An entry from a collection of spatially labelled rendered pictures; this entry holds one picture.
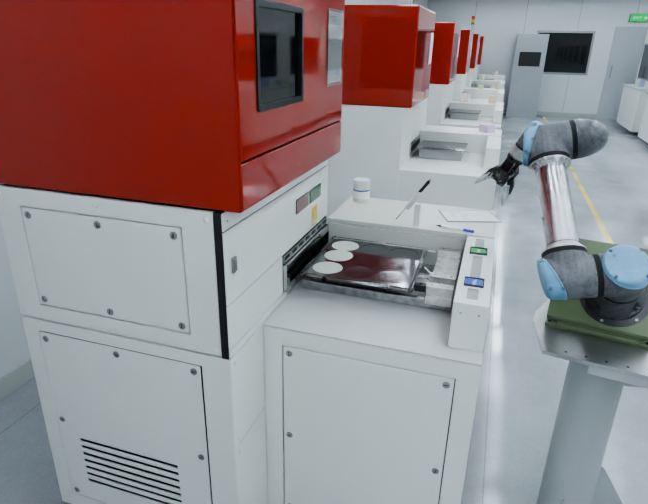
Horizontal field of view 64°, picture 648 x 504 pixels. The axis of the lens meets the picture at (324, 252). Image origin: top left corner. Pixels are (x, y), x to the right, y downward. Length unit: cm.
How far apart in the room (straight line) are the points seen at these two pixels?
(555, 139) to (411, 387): 82
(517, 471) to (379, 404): 97
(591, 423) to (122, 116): 158
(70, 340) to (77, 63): 79
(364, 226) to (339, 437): 78
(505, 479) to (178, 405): 136
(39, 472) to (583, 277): 209
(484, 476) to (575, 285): 108
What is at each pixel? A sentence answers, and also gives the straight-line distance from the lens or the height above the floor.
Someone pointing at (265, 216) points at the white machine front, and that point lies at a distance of 147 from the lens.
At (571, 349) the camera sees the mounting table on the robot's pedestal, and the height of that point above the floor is 82.
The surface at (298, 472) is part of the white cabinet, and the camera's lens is 185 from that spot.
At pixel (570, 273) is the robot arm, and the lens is 151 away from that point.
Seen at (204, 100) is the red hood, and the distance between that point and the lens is 121.
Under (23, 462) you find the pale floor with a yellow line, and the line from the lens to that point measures 257.
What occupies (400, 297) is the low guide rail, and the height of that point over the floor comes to 84.
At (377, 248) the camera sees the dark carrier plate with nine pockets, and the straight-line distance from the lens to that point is 192.
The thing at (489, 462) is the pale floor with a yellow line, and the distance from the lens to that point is 242.
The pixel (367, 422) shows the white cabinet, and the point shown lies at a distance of 163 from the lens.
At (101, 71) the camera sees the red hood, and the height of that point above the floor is 152.
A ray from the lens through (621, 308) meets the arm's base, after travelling 166.
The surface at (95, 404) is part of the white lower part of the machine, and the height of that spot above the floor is 56.
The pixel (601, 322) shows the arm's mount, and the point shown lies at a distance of 170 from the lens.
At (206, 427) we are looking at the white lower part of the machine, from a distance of 162.
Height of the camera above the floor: 159
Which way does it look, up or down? 22 degrees down
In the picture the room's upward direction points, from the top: 1 degrees clockwise
